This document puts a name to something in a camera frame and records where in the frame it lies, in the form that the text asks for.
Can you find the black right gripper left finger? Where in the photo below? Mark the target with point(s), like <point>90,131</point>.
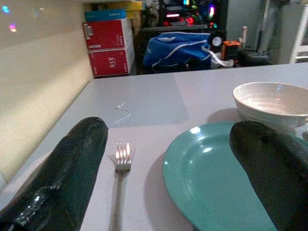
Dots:
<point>65,178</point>

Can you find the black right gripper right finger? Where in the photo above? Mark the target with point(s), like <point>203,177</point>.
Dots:
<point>272,173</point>

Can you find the silver metal fork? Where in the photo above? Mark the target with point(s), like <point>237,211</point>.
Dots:
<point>121,178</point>

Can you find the teal green plate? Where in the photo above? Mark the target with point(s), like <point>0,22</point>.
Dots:
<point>207,178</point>

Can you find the white ceramic bowl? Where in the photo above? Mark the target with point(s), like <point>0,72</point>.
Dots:
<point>269,103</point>

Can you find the red cardboard box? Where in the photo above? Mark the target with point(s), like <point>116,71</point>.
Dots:
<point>109,62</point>
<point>107,33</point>

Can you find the orange and black device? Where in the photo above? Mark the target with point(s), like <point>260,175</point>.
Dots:
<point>229,49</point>

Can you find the blue flat box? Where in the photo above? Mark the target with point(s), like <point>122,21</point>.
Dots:
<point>106,15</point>

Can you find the black shelf with lit electronics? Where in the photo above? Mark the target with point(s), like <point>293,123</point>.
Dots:
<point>183,16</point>

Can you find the yellow cardboard box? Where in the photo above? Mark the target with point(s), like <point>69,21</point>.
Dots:
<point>133,9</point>

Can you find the white shelf frame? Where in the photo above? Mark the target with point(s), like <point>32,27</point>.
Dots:
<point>299,41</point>

